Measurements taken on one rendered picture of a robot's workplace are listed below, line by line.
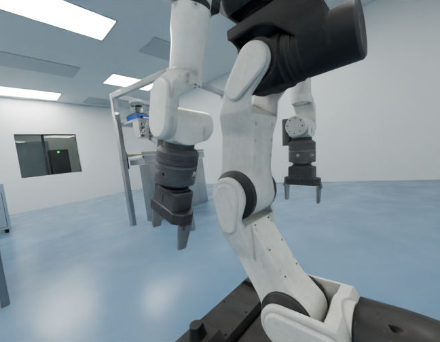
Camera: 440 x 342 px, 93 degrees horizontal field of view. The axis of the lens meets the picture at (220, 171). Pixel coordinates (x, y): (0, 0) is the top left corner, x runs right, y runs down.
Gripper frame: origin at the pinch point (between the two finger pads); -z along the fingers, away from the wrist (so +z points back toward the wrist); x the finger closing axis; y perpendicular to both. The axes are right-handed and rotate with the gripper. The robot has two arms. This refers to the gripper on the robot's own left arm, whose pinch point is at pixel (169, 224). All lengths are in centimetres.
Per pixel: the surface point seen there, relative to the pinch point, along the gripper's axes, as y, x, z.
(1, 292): 30, 116, -97
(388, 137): -417, 7, 40
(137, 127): -91, 213, -3
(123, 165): -82, 224, -53
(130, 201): -86, 208, -98
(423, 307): -91, -56, -36
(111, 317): -7, 49, -79
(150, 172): -107, 202, -58
